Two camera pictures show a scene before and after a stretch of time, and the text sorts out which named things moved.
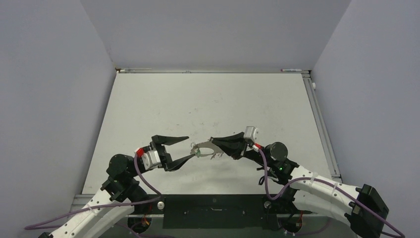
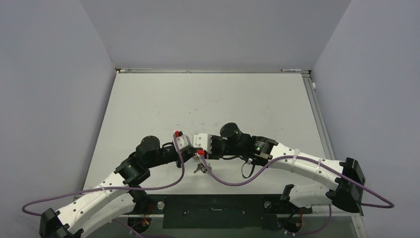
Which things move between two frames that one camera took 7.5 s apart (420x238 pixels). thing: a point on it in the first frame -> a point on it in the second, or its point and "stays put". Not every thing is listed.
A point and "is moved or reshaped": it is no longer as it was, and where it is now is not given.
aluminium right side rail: x=312 y=94 stays put
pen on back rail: x=286 y=70 stays put
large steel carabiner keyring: x=195 y=148 is moved or reshaped
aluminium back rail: x=209 y=71 stays put
